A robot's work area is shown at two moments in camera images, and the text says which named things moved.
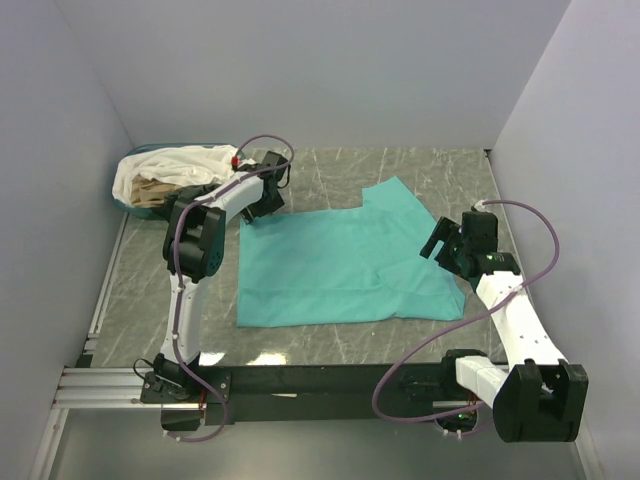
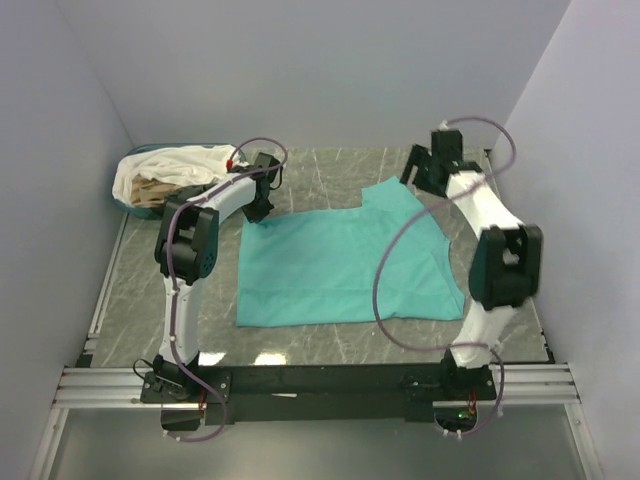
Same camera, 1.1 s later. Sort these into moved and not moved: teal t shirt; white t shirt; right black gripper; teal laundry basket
Moved: right black gripper
Not moved: white t shirt; teal laundry basket; teal t shirt
